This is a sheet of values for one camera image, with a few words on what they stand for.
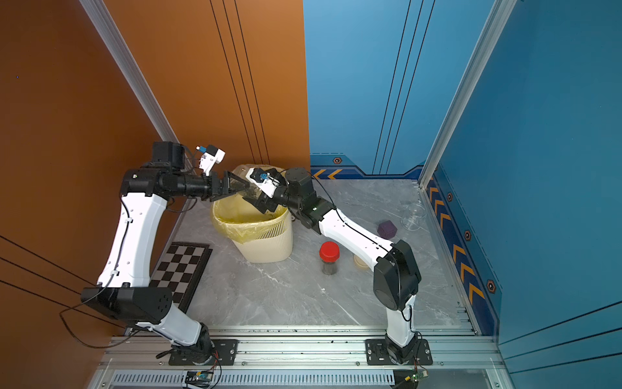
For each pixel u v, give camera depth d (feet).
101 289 1.33
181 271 2.85
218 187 1.96
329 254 2.67
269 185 2.05
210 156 2.07
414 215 3.19
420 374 2.25
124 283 1.36
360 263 2.98
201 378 2.34
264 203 2.15
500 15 2.29
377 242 1.63
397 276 1.63
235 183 2.14
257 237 2.52
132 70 2.66
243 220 3.10
